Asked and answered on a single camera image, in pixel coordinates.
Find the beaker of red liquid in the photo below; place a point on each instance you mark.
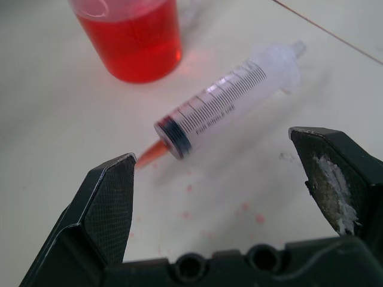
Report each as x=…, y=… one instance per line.
x=131, y=39

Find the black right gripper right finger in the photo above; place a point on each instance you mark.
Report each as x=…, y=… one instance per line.
x=344, y=179

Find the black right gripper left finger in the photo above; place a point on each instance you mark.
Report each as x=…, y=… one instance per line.
x=98, y=209

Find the clear plastic syringe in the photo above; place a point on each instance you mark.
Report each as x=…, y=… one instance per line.
x=221, y=104

